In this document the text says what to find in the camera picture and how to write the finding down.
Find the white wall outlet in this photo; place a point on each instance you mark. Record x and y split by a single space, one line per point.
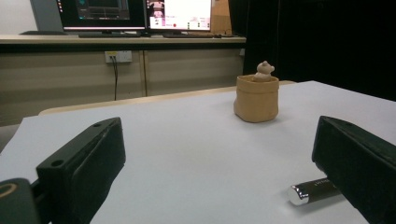
123 56

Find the dark mouse pad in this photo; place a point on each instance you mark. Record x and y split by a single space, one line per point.
43 32

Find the grey computer case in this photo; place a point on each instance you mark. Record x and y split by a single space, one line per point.
46 14

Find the white table mat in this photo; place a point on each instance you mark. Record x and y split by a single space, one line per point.
202 155

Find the tan holder with bear figure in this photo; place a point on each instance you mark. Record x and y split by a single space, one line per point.
256 101

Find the cardboard box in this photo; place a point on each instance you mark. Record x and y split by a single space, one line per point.
221 15

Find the bright-screen computer monitor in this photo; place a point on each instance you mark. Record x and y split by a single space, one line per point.
183 14

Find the beige desk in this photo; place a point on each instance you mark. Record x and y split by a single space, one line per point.
62 77

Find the black curtain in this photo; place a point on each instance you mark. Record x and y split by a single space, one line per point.
327 40

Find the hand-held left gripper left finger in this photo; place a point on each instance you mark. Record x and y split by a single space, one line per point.
84 161

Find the black keyboard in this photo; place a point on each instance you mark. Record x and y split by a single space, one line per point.
190 35
109 35

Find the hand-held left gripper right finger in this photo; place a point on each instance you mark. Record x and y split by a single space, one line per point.
358 161

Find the dark-screen computer monitor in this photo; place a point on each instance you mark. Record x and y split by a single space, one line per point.
99 12

